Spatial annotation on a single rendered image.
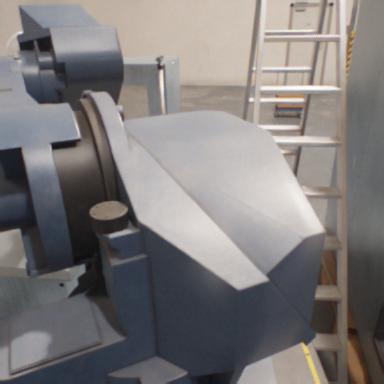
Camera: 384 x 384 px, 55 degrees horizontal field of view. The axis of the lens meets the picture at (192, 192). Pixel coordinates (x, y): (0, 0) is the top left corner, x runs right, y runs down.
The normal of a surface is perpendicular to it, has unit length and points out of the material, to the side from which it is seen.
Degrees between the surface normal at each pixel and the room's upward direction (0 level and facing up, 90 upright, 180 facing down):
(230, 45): 90
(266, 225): 45
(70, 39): 58
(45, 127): 28
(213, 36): 90
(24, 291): 90
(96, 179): 67
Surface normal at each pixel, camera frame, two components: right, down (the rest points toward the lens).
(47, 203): 0.39, 0.11
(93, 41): 0.34, -0.14
